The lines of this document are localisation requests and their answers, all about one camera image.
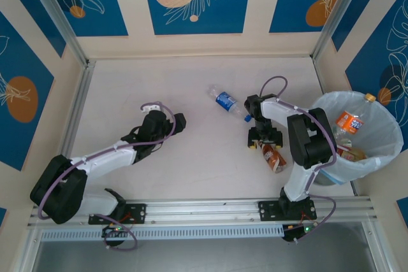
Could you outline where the brown label plastic bottle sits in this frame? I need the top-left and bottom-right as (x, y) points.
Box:
(261, 143), (288, 175)

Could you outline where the orange label plastic bottle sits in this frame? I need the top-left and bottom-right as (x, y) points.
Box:
(333, 92), (377, 141)

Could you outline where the golden tea plastic bottle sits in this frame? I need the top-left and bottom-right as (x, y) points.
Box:
(337, 144), (368, 162)

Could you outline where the gray waste bin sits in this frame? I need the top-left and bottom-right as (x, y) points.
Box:
(317, 168), (347, 187)

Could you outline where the white trash bin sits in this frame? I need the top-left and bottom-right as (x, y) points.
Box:
(310, 90), (404, 185)

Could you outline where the blue label plastic bottle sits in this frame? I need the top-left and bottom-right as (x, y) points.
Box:
(208, 83), (252, 123)

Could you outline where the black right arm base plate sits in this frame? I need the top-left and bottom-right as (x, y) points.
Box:
(258, 200), (318, 222)

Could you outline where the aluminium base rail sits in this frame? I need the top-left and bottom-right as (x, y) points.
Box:
(27, 197), (374, 227)

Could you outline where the aluminium side rail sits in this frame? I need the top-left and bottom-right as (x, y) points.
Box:
(62, 60), (96, 158)

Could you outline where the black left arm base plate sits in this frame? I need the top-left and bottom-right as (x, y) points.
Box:
(88, 203), (147, 225)

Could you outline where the gray slotted cable duct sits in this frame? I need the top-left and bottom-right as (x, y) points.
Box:
(40, 223), (286, 241)

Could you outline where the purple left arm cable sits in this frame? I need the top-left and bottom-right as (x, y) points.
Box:
(38, 103), (177, 251)

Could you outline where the aluminium frame post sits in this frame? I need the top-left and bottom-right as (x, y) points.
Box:
(22, 0), (89, 66)
(312, 0), (375, 62)

